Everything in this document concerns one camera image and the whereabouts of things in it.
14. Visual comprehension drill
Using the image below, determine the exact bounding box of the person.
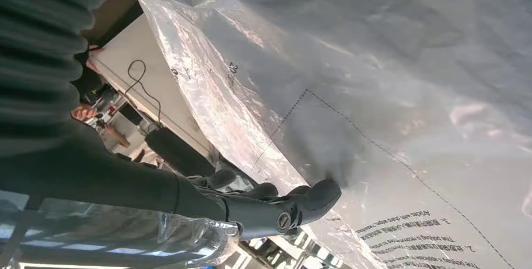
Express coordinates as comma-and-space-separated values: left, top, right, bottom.
70, 49, 121, 122

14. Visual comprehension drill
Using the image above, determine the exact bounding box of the black cylindrical object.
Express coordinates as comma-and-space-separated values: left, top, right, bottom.
144, 127, 216, 178

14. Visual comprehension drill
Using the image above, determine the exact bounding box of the thin black looped cable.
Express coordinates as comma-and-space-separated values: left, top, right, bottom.
124, 59, 164, 127

